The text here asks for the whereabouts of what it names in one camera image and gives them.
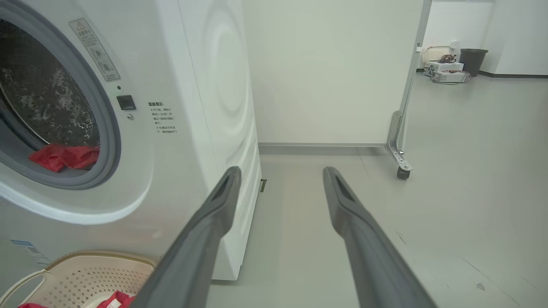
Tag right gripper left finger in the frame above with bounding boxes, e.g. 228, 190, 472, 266
131, 166, 242, 308

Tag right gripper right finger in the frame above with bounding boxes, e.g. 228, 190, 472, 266
322, 166, 437, 308

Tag red cloth garment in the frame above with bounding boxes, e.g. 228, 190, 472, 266
17, 290, 137, 308

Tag red jersey with print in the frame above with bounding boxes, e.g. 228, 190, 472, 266
29, 143, 100, 173

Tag cream perforated laundry basket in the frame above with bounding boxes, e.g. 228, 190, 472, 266
0, 250, 157, 308

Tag white front-load washing machine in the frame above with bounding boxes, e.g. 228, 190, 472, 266
0, 0, 262, 308

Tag white wicker basket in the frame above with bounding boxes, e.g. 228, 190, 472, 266
422, 46, 452, 63

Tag washing machine drum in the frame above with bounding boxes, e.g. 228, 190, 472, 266
0, 19, 100, 159

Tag metal partition leg with caster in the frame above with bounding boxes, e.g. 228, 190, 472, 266
385, 110, 414, 180

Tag blue energy label sticker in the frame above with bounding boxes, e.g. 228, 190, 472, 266
11, 240, 52, 266

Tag white partition panel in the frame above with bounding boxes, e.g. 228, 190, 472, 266
242, 0, 433, 148

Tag white electronic device box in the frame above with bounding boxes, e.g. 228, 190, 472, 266
432, 71, 471, 84
424, 61, 465, 73

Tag dark grey trash bin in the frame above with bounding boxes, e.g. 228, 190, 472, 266
459, 48, 489, 77

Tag grey warning label sticker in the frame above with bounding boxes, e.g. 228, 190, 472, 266
69, 18, 121, 82

